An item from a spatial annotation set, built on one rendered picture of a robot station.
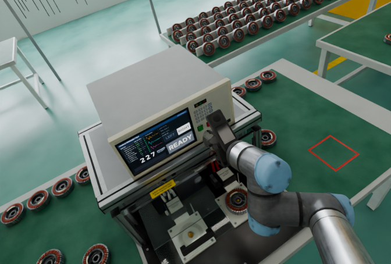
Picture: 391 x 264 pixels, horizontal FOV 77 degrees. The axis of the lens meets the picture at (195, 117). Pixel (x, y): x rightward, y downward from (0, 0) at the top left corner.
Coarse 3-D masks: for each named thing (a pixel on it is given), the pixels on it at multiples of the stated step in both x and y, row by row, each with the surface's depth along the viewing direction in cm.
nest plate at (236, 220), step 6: (240, 186) 113; (216, 198) 111; (222, 198) 111; (222, 204) 109; (228, 216) 104; (234, 216) 104; (240, 216) 103; (246, 216) 103; (234, 222) 102; (240, 222) 102
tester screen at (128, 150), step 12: (168, 120) 79; (180, 120) 82; (144, 132) 77; (156, 132) 79; (168, 132) 82; (132, 144) 77; (144, 144) 80; (156, 144) 82; (132, 156) 80; (156, 156) 85; (132, 168) 83; (144, 168) 85
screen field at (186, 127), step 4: (184, 124) 84; (188, 124) 85; (180, 128) 84; (184, 128) 85; (188, 128) 86; (172, 132) 83; (176, 132) 84; (180, 132) 85; (164, 136) 82; (168, 136) 83; (172, 136) 84; (164, 140) 83; (168, 140) 84
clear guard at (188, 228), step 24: (192, 168) 91; (144, 192) 87; (168, 192) 86; (192, 192) 84; (144, 216) 81; (168, 216) 79; (192, 216) 78; (216, 216) 78; (168, 240) 74; (192, 240) 75
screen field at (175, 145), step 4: (192, 132) 88; (184, 136) 87; (188, 136) 88; (192, 136) 89; (176, 140) 86; (180, 140) 87; (184, 140) 88; (188, 140) 89; (192, 140) 90; (168, 144) 85; (172, 144) 86; (176, 144) 87; (180, 144) 88; (184, 144) 89; (168, 148) 86; (172, 148) 87; (176, 148) 88
